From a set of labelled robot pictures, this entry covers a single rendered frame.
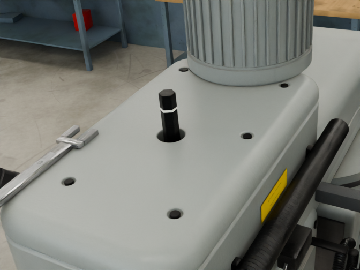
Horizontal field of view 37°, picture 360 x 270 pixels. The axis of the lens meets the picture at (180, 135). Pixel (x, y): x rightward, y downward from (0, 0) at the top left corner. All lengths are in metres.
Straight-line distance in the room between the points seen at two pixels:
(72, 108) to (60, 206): 4.44
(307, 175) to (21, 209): 0.38
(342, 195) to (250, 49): 0.36
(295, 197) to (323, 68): 0.51
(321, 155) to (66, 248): 0.40
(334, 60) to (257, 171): 0.61
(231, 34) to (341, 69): 0.45
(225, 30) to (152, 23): 5.27
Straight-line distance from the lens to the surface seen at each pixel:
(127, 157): 0.66
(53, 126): 4.79
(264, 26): 0.77
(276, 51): 0.79
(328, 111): 1.04
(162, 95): 0.66
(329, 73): 1.15
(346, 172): 1.19
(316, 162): 0.78
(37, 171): 0.66
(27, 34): 6.45
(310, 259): 1.07
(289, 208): 0.70
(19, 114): 5.14
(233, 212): 0.59
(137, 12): 6.09
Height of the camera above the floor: 2.25
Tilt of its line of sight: 31 degrees down
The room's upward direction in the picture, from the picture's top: 6 degrees counter-clockwise
